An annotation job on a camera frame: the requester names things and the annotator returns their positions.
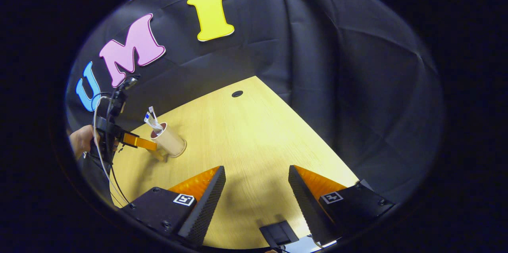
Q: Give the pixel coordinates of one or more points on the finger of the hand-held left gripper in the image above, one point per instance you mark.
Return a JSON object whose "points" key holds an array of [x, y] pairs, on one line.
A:
{"points": [[139, 141]]}

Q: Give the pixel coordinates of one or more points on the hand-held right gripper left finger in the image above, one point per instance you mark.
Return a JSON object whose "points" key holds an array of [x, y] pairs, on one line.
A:
{"points": [[208, 205]]}

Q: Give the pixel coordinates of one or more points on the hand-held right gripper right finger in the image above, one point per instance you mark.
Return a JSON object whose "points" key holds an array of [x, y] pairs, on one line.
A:
{"points": [[303, 201]]}

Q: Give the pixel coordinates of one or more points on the white toothpaste tube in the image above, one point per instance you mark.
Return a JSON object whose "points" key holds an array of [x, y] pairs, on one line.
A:
{"points": [[149, 119]]}

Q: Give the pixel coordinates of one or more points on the beige cup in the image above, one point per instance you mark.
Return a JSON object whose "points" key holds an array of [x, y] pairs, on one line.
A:
{"points": [[170, 140]]}

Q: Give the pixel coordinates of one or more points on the wooden desktop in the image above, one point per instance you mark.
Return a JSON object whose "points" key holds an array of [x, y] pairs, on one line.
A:
{"points": [[254, 145]]}

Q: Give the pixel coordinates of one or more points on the white patterned cloth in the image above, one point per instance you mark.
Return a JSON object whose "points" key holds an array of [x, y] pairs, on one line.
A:
{"points": [[309, 243]]}

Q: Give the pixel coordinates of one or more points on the black backdrop cloth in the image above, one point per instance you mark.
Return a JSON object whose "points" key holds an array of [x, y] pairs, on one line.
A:
{"points": [[337, 66]]}

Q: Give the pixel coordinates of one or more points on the black bracket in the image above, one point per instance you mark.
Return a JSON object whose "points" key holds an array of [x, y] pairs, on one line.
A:
{"points": [[279, 233]]}

